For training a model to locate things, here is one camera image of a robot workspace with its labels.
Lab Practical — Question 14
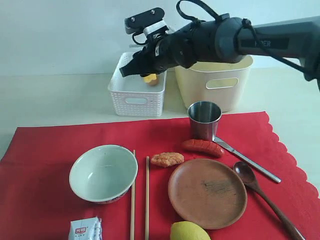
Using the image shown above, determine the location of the red scalloped table mat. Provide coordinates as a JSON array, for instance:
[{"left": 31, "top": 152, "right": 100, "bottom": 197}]
[{"left": 0, "top": 112, "right": 320, "bottom": 240}]

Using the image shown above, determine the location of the white perforated plastic basket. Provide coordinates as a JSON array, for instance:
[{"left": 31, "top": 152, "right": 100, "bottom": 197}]
[{"left": 108, "top": 52, "right": 167, "bottom": 118}]

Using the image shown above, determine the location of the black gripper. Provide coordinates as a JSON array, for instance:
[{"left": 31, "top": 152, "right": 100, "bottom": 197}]
[{"left": 119, "top": 34, "right": 190, "bottom": 77}]

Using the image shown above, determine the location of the brown egg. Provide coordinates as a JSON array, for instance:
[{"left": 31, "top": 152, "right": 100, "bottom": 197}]
[{"left": 147, "top": 79, "right": 159, "bottom": 86}]

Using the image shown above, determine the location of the white milk carton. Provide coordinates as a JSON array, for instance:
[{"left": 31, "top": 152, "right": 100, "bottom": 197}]
[{"left": 68, "top": 216, "right": 102, "bottom": 240}]

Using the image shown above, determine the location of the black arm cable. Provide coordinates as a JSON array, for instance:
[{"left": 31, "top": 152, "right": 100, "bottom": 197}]
[{"left": 176, "top": 0, "right": 226, "bottom": 25}]

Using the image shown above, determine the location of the white ceramic bowl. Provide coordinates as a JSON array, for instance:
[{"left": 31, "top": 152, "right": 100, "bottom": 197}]
[{"left": 68, "top": 144, "right": 139, "bottom": 204}]

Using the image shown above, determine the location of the brown round plate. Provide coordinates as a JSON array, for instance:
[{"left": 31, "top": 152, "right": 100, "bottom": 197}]
[{"left": 168, "top": 158, "right": 248, "bottom": 230}]

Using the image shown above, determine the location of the stainless steel table knife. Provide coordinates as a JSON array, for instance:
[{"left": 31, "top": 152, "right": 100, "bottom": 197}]
[{"left": 213, "top": 136, "right": 282, "bottom": 184}]

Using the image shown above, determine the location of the yellow lemon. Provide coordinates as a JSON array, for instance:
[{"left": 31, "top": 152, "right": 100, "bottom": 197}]
[{"left": 170, "top": 221, "right": 211, "bottom": 240}]

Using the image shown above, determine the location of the cream plastic storage bin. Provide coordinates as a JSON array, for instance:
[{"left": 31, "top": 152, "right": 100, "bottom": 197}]
[{"left": 174, "top": 55, "right": 254, "bottom": 112}]

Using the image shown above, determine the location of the red grilled sausage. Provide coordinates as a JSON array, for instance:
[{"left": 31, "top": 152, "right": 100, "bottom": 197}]
[{"left": 181, "top": 139, "right": 225, "bottom": 158}]

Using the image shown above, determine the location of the left wooden chopstick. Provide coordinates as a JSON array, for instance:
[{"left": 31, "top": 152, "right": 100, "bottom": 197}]
[{"left": 129, "top": 149, "right": 136, "bottom": 240}]

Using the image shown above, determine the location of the dark wooden spoon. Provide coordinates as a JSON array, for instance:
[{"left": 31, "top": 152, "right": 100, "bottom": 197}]
[{"left": 232, "top": 161, "right": 305, "bottom": 240}]

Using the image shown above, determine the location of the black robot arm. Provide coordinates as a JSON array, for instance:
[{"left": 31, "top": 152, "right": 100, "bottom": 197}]
[{"left": 119, "top": 16, "right": 320, "bottom": 82}]

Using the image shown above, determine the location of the right wooden chopstick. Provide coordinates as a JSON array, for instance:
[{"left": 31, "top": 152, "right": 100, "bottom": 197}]
[{"left": 144, "top": 156, "right": 150, "bottom": 240}]

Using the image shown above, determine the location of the stainless steel cup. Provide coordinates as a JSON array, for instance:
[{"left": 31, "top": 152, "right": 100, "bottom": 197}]
[{"left": 187, "top": 101, "right": 222, "bottom": 142}]

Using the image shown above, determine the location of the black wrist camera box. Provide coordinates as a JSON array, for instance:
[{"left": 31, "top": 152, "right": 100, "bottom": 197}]
[{"left": 124, "top": 7, "right": 165, "bottom": 35}]

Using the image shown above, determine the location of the yellow cheese wedge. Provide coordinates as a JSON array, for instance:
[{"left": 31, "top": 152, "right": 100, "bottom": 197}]
[{"left": 143, "top": 74, "right": 157, "bottom": 83}]

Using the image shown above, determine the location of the wooden chopstick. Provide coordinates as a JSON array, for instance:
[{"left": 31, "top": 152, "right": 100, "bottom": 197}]
[
  {"left": 129, "top": 149, "right": 136, "bottom": 240},
  {"left": 144, "top": 156, "right": 150, "bottom": 240}
]

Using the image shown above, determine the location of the fried chicken nugget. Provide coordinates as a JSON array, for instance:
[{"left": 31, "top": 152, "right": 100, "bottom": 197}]
[{"left": 150, "top": 152, "right": 185, "bottom": 168}]

